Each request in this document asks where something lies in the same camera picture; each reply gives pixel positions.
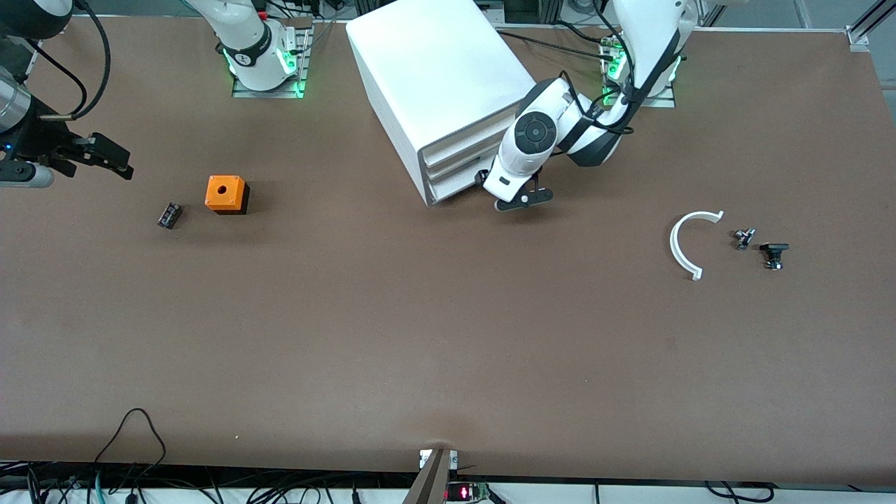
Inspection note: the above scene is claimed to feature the white curved plastic arc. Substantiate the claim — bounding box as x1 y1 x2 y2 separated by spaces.
669 210 726 281

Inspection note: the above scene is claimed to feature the small black plastic part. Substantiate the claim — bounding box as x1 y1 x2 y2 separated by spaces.
759 241 791 271

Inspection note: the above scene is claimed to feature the small red-lit device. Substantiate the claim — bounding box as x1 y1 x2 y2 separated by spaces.
444 480 492 503

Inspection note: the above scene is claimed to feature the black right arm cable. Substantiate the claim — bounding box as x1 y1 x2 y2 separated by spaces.
28 38 90 118
70 0 113 120

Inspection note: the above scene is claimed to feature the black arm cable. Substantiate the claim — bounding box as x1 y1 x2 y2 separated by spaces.
556 0 638 135
70 0 113 120
28 38 90 118

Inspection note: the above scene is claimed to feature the orange button enclosure box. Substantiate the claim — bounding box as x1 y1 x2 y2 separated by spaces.
204 174 251 216

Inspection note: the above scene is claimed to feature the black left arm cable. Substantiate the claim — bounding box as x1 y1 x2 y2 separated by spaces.
556 0 638 135

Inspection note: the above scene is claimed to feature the black base cable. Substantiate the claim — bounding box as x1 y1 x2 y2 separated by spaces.
496 29 617 64
556 21 617 46

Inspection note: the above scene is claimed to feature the aluminium arm base plate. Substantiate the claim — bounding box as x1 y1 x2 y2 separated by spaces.
231 17 312 99
601 31 677 109

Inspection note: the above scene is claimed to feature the black looped cable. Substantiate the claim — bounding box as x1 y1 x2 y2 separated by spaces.
93 407 168 480
702 480 776 503

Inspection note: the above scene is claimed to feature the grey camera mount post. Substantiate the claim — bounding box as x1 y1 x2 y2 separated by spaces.
402 448 460 504

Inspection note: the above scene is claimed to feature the aluminium frame profile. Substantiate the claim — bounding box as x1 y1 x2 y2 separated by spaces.
846 0 896 54

